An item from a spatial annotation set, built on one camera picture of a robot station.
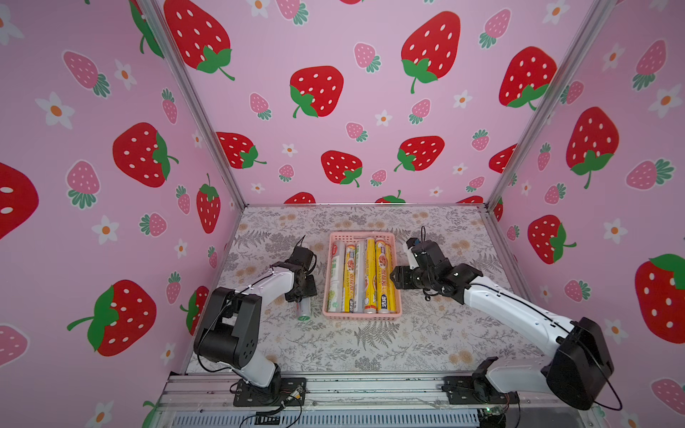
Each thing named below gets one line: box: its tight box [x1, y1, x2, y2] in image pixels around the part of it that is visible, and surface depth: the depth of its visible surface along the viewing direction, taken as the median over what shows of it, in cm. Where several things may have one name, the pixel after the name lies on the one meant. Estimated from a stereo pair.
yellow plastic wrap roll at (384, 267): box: [374, 237, 397, 314], surface depth 92 cm
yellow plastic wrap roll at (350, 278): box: [343, 244, 356, 313], surface depth 95 cm
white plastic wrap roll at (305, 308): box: [297, 296, 312, 322], surface depth 88 cm
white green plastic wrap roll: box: [327, 240, 346, 313], surface depth 95 cm
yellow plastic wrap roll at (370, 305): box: [363, 236, 378, 314], surface depth 92 cm
